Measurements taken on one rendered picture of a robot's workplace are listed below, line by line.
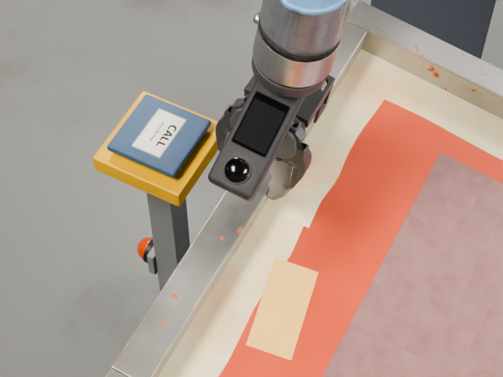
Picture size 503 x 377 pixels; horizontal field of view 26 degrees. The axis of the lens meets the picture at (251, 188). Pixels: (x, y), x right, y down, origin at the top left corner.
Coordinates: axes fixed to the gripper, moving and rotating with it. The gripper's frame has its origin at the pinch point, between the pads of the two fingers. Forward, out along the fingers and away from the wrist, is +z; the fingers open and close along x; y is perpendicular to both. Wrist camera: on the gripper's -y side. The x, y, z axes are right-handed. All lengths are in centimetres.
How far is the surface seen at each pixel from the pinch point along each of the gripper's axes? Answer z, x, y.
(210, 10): 123, 54, 115
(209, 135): 20.3, 11.7, 16.1
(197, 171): 20.9, 10.3, 10.7
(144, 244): 50, 17, 12
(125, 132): 20.0, 21.0, 10.4
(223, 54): 121, 44, 104
